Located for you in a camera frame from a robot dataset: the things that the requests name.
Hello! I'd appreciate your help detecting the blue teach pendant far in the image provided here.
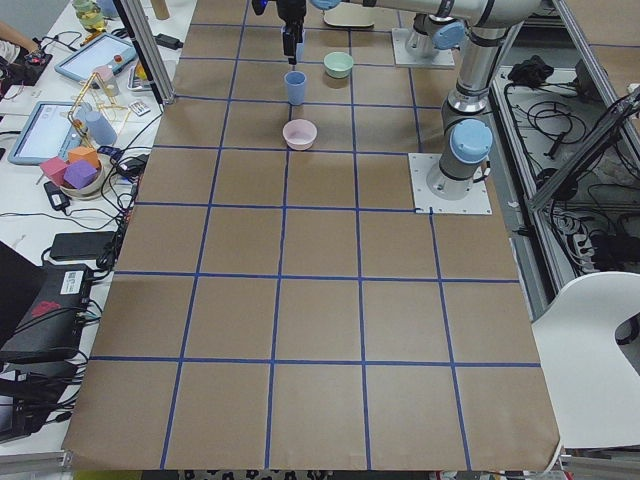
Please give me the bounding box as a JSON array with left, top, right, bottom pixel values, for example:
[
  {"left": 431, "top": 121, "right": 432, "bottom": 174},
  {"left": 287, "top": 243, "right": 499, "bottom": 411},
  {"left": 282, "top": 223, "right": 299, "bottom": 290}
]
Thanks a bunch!
[{"left": 54, "top": 33, "right": 138, "bottom": 81}]

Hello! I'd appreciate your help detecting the blue cup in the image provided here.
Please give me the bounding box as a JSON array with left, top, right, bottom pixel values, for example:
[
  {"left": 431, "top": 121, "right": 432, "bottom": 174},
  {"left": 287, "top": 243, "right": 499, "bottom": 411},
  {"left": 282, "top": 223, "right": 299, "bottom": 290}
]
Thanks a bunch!
[
  {"left": 284, "top": 70, "right": 307, "bottom": 106},
  {"left": 86, "top": 111, "right": 117, "bottom": 146}
]

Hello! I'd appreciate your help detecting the bowl of foam cubes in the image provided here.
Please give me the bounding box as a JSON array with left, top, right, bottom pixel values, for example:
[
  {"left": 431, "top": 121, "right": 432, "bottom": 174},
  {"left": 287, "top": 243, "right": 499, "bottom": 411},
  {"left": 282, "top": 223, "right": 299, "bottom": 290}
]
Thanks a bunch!
[{"left": 40, "top": 146, "right": 106, "bottom": 200}]

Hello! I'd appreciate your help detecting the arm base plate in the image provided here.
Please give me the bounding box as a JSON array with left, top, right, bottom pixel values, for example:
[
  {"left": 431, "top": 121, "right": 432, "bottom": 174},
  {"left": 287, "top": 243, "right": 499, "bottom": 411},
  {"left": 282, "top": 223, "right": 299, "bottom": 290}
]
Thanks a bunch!
[
  {"left": 392, "top": 28, "right": 455, "bottom": 70},
  {"left": 408, "top": 153, "right": 492, "bottom": 215}
]

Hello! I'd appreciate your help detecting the gold wire rack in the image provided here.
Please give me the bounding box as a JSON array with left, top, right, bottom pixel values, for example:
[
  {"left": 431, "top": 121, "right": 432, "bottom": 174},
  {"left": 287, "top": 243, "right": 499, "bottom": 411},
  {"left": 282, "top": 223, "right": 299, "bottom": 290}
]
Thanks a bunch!
[{"left": 67, "top": 72, "right": 131, "bottom": 146}]

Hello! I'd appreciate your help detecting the white chair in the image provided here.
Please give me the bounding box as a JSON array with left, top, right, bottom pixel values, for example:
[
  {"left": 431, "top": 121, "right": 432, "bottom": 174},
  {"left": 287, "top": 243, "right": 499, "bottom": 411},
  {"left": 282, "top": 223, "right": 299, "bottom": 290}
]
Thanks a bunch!
[{"left": 532, "top": 272, "right": 639, "bottom": 449}]

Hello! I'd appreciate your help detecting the blue teach pendant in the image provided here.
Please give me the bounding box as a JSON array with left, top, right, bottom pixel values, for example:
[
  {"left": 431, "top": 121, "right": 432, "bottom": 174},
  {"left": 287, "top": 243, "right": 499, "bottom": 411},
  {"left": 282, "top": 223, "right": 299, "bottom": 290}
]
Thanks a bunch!
[
  {"left": 54, "top": 33, "right": 138, "bottom": 81},
  {"left": 8, "top": 101, "right": 82, "bottom": 166}
]

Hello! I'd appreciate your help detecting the blue cup on rack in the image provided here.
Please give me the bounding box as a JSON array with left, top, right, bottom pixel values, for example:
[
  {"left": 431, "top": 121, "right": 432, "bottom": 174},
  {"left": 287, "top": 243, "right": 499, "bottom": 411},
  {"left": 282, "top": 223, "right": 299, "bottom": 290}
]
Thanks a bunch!
[{"left": 86, "top": 111, "right": 117, "bottom": 146}]

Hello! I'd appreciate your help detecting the mint green bowl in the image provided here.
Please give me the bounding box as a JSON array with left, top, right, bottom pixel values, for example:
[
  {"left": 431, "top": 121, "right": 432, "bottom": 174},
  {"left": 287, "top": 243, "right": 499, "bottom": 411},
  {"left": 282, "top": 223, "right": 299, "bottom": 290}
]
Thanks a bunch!
[{"left": 323, "top": 51, "right": 354, "bottom": 79}]

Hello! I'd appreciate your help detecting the black power adapter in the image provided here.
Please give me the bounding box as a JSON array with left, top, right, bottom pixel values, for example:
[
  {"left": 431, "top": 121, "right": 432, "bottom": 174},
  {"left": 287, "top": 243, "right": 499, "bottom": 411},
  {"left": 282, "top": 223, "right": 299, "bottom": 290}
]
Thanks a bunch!
[{"left": 154, "top": 33, "right": 184, "bottom": 50}]

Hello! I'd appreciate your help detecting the cardboard tube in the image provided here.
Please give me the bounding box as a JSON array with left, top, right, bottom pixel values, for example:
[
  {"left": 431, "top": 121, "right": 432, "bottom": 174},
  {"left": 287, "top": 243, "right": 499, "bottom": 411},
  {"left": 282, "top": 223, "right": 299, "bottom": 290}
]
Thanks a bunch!
[{"left": 151, "top": 0, "right": 170, "bottom": 21}]

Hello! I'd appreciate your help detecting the pink bowl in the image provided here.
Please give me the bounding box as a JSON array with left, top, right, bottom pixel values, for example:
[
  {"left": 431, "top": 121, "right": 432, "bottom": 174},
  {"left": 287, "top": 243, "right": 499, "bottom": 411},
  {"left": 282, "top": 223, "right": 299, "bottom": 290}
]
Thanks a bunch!
[{"left": 282, "top": 119, "right": 318, "bottom": 151}]

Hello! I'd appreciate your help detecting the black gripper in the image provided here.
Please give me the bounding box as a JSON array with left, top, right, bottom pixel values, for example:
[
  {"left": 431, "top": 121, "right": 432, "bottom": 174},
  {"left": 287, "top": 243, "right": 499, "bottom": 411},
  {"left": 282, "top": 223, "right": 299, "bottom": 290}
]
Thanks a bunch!
[{"left": 277, "top": 0, "right": 306, "bottom": 65}]

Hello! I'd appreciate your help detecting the white remote control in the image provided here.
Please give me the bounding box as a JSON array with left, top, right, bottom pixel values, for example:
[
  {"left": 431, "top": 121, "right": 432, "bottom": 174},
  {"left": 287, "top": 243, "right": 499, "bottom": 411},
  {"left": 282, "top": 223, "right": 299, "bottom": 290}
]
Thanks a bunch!
[{"left": 128, "top": 100, "right": 151, "bottom": 117}]

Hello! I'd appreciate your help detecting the blue teach pendant near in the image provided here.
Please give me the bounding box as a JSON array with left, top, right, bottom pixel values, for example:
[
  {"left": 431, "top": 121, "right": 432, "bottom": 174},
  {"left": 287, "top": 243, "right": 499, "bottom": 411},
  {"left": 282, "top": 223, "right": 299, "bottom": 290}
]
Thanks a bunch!
[{"left": 8, "top": 101, "right": 82, "bottom": 166}]

